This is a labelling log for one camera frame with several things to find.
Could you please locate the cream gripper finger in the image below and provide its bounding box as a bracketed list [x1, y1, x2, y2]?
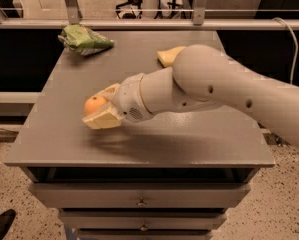
[95, 83, 120, 101]
[82, 103, 121, 130]

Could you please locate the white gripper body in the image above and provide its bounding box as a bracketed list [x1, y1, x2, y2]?
[113, 73, 153, 123]

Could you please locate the orange fruit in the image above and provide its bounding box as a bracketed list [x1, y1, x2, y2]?
[84, 96, 107, 116]

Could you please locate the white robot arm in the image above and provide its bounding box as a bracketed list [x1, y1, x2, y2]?
[83, 45, 299, 148]

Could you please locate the yellow sponge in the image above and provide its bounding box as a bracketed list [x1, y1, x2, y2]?
[157, 46, 185, 68]

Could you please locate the green chip bag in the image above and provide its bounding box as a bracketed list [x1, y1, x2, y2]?
[58, 24, 115, 56]

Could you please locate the metal railing bar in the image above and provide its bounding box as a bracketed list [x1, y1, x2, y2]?
[0, 19, 286, 31]

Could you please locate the grey drawer cabinet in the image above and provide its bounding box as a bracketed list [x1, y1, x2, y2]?
[4, 29, 276, 240]

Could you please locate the black office chair base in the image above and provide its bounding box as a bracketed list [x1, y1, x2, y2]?
[114, 0, 187, 20]

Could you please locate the top grey drawer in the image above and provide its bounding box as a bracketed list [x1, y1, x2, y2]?
[29, 183, 250, 209]

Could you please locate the grey drawer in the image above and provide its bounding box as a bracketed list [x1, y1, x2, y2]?
[78, 230, 212, 240]
[60, 211, 227, 230]
[29, 183, 250, 209]

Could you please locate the middle grey drawer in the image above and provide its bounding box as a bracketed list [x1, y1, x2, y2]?
[60, 211, 227, 230]

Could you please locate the bottom grey drawer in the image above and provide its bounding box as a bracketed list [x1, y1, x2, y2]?
[78, 230, 212, 240]

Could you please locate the black shoe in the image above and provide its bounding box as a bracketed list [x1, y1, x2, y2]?
[0, 209, 16, 240]

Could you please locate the white cable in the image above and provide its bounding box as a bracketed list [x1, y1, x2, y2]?
[272, 16, 299, 86]

